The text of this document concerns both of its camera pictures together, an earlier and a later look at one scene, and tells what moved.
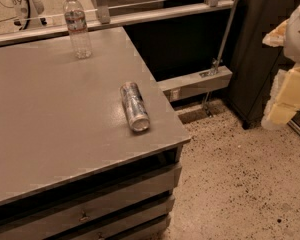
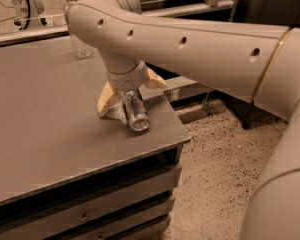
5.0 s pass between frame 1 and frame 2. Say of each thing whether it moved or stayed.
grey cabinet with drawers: stayed
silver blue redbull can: stayed
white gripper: moved
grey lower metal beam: stayed
